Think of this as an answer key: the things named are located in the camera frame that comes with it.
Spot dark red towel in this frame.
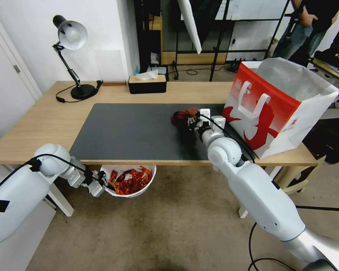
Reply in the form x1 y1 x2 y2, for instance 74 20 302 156
171 107 200 131

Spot white round container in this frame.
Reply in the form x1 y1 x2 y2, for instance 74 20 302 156
100 164 157 198

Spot red shrimp shells pile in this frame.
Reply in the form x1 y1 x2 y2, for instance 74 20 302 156
108 166 153 196

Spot red and white takeout bag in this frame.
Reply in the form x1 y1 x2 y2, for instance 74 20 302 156
221 57 339 160

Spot black table mat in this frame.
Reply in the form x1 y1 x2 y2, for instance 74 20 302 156
69 103 257 163

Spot black tissue box wooden lid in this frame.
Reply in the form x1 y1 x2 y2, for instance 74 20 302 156
128 74 168 95

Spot white flat router box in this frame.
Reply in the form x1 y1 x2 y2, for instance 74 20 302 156
146 65 169 76

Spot white tissue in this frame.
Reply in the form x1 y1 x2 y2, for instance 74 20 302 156
135 70 159 82

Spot light wooden table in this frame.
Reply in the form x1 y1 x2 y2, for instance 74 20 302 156
0 81 326 218

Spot white reflector panel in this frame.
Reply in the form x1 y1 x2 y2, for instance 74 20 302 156
177 0 203 55

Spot beige stool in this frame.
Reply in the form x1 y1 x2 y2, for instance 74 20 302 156
267 156 326 196

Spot person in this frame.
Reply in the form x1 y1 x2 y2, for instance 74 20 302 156
272 0 339 66

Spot black desk lamp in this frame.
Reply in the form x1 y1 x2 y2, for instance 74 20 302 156
52 15 98 100

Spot yellow topped side table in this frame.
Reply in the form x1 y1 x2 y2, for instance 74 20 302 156
309 49 339 94

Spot person's hand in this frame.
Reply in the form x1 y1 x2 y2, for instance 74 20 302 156
299 12 319 28

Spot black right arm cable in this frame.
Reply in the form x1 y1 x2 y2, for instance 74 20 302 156
199 113 257 164

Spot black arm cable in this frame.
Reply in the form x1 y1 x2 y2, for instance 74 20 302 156
0 154 100 198
199 113 257 164

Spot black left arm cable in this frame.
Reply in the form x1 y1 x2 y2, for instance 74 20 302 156
0 154 100 198

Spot black lamp power cable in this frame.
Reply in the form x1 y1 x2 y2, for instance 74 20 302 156
55 80 104 104

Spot black metal rack frame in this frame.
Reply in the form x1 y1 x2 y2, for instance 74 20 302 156
134 0 293 82

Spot black floor cable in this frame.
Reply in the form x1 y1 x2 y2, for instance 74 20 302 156
247 221 303 271

